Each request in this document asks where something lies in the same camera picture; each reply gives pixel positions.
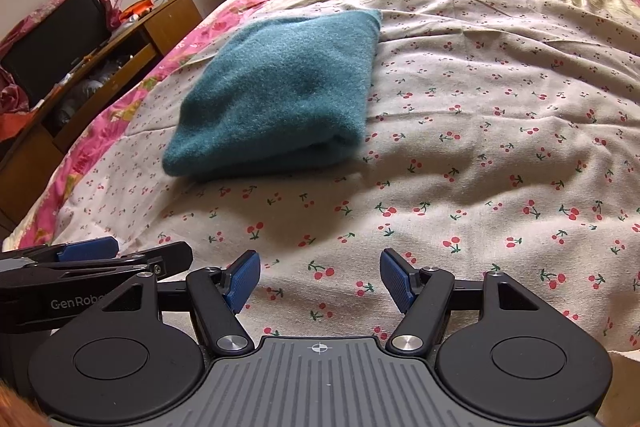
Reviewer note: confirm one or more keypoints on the orange fuzzy cloth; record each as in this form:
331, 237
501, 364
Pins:
15, 407

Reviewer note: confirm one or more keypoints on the wooden television cabinet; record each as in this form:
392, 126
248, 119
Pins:
175, 22

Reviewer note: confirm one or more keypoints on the cherry print bed sheet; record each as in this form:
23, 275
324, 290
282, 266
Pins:
475, 157

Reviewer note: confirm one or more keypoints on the teal fuzzy sweater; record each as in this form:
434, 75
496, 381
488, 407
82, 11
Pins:
280, 97

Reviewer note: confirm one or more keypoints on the grey plastic bags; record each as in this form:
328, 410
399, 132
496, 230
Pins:
85, 89

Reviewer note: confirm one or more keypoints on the orange item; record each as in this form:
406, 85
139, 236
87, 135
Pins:
136, 9

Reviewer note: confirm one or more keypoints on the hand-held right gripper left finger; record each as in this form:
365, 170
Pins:
245, 279

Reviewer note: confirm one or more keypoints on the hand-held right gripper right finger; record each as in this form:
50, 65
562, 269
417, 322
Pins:
397, 279

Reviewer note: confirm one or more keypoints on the pink patterned cloth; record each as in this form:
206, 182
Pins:
107, 9

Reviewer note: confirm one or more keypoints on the black television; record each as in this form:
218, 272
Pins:
55, 47

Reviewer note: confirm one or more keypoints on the pink floral quilt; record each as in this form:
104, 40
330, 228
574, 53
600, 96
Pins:
90, 147

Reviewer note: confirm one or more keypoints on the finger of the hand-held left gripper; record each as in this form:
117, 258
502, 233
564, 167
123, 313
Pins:
170, 257
90, 249

